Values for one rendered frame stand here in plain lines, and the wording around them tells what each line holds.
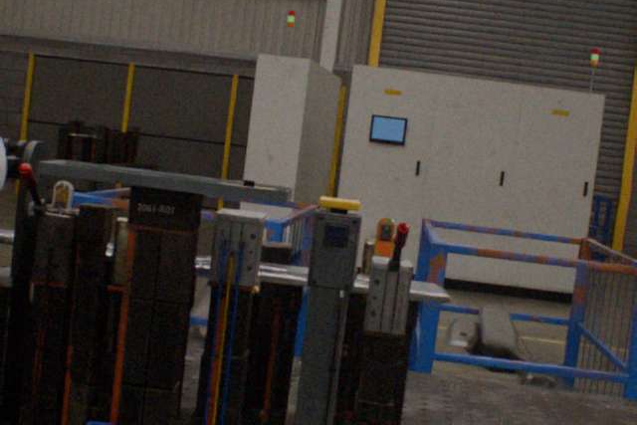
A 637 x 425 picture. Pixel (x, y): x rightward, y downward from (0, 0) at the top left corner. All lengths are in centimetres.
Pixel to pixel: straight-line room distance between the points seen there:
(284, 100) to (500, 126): 206
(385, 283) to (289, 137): 796
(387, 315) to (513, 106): 802
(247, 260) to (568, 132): 815
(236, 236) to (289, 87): 798
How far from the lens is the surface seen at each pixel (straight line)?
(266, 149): 962
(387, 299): 166
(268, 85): 965
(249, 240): 165
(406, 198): 956
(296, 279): 177
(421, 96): 957
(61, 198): 205
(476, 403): 232
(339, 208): 148
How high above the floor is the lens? 124
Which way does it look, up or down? 3 degrees down
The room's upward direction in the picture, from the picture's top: 7 degrees clockwise
